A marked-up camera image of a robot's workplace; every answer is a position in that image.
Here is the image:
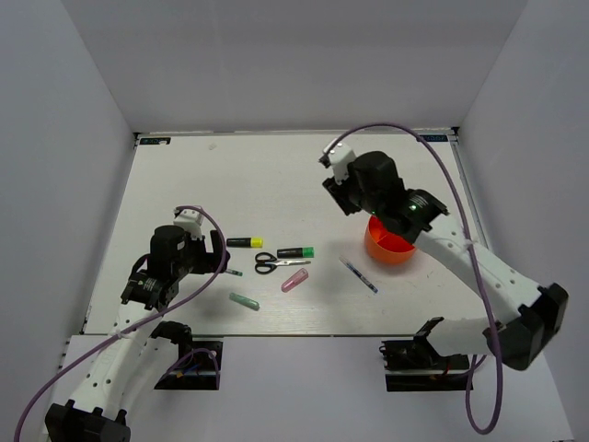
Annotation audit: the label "yellow highlighter marker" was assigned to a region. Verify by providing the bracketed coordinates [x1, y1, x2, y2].
[226, 237, 263, 249]

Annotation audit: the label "orange round organizer container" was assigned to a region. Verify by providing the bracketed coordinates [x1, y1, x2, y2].
[364, 215, 416, 265]

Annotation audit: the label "blue pen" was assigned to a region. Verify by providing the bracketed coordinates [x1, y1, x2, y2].
[339, 256, 378, 294]

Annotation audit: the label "green highlighter marker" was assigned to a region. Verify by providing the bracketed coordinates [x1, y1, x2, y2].
[276, 247, 315, 259]

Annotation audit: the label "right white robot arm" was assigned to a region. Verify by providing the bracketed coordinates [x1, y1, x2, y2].
[319, 145, 569, 371]

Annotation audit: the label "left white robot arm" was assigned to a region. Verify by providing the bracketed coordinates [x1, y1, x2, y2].
[44, 220, 230, 441]

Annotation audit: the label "green pen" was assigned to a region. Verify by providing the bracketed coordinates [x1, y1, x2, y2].
[225, 269, 243, 277]

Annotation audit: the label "right blue corner label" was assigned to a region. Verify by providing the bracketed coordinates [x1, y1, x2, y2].
[422, 134, 448, 143]

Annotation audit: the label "blue corner label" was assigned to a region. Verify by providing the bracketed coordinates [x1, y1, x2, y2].
[139, 137, 171, 145]
[422, 134, 448, 143]

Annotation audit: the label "green translucent tube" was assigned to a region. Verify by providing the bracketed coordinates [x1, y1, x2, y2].
[229, 293, 260, 311]

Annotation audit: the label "pink translucent tube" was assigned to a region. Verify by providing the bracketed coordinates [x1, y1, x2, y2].
[281, 269, 308, 293]

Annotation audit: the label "left blue corner label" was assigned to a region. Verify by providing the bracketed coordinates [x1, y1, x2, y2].
[139, 137, 171, 145]

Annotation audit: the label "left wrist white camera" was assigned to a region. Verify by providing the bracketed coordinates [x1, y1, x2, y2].
[173, 209, 203, 240]

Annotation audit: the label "wrist white camera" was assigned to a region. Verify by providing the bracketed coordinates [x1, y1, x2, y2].
[173, 209, 203, 240]
[318, 142, 356, 185]

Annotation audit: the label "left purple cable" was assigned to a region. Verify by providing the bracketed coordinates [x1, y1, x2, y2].
[13, 204, 230, 442]

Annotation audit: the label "purple cable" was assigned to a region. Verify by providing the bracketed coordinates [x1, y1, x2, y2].
[329, 122, 503, 435]
[13, 204, 230, 442]

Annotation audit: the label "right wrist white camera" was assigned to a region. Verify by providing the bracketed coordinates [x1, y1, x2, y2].
[318, 142, 356, 185]

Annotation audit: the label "black handled scissors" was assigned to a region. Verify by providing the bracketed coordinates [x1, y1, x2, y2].
[254, 252, 310, 275]

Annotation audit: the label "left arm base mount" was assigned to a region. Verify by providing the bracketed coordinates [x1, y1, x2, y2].
[155, 340, 224, 391]

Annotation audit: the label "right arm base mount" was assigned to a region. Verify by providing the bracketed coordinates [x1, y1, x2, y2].
[378, 317, 470, 393]

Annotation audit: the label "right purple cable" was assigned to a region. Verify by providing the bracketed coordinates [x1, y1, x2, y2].
[329, 122, 503, 435]

